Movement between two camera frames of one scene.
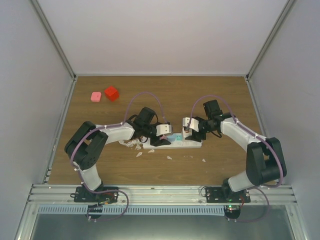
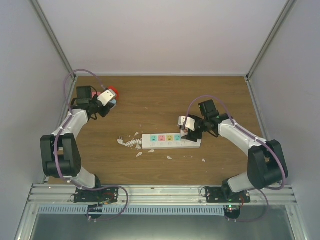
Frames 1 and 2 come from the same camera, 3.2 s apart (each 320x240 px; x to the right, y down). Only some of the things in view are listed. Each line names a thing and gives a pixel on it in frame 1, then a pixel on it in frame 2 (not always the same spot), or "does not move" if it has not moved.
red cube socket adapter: [111, 93] does not move
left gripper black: [158, 142] -> [104, 113]
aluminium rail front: [51, 194] does not move
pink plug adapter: [96, 96] does not move
